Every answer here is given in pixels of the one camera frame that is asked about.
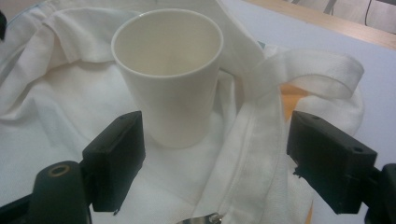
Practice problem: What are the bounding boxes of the white tote bag coloured blobs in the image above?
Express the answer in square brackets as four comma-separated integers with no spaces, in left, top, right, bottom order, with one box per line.
[0,0,366,224]

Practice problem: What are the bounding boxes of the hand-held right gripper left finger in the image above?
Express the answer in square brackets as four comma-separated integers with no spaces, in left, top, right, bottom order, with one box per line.
[81,110,147,216]

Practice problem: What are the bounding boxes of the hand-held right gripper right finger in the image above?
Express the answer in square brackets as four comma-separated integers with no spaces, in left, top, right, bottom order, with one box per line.
[286,110,378,216]

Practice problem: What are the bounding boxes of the clear plastic cup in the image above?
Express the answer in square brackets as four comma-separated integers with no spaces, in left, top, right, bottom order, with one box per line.
[110,7,224,149]

